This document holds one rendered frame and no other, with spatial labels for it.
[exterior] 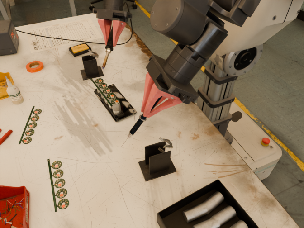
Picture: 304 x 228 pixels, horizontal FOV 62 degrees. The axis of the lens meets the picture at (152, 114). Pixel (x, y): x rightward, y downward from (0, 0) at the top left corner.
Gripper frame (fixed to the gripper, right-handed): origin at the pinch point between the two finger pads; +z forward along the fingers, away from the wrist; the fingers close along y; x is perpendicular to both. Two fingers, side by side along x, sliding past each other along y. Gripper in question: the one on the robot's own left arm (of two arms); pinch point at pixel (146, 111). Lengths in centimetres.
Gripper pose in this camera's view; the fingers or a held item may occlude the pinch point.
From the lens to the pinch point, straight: 48.6
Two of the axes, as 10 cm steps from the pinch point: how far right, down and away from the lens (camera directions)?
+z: -5.6, 7.1, 4.3
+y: 3.4, 6.7, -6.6
